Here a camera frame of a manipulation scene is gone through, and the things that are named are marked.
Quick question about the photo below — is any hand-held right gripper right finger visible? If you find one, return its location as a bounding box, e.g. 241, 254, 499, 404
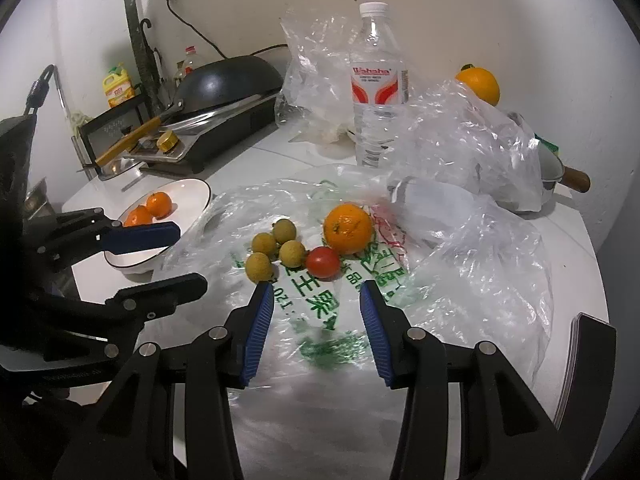
360, 280, 576, 480

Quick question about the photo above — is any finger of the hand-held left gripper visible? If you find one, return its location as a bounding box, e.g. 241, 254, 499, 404
35, 207, 182, 273
30, 272, 208, 361

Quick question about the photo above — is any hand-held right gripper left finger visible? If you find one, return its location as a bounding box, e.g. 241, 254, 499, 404
52, 282, 276, 480

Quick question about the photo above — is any tangerine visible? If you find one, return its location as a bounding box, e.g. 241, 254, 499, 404
122, 206, 154, 227
322, 202, 375, 255
146, 192, 173, 219

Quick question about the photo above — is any white plate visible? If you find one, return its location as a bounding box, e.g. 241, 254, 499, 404
102, 178, 213, 273

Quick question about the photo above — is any green printed plastic bag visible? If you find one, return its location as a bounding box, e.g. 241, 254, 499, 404
160, 162, 556, 480

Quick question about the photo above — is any cherry tomato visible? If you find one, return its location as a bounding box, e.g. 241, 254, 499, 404
306, 246, 343, 280

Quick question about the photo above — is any pale cloth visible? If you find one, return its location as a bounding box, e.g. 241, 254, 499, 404
70, 110, 98, 133

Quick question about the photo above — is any steel induction cooker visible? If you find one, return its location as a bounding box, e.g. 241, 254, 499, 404
127, 92, 281, 173

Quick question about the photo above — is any yellow detergent bottle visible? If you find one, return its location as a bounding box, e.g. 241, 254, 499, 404
102, 62, 141, 109

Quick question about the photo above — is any black umbrella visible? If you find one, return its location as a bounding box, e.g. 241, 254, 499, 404
139, 18, 166, 116

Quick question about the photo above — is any red label bottle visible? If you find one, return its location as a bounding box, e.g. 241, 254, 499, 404
181, 46, 203, 78

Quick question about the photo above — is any black spring hook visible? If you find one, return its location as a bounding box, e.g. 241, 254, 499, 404
22, 64, 57, 117

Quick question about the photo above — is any crumpled clear plastic bag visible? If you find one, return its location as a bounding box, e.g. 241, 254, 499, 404
387, 80, 546, 216

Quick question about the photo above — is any clear water bottle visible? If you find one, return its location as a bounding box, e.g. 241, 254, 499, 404
349, 2, 411, 168

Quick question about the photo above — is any large orange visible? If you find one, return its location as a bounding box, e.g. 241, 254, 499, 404
455, 64, 501, 107

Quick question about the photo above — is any black wire rack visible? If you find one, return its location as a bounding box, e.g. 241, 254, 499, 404
77, 85, 161, 171

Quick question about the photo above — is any black wok with wooden handle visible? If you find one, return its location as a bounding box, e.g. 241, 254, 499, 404
95, 55, 285, 167

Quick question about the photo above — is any dark wall pipe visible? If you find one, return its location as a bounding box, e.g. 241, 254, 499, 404
121, 0, 151, 81

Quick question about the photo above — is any white pot with wooden handle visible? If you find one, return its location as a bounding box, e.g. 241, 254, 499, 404
500, 110, 591, 213

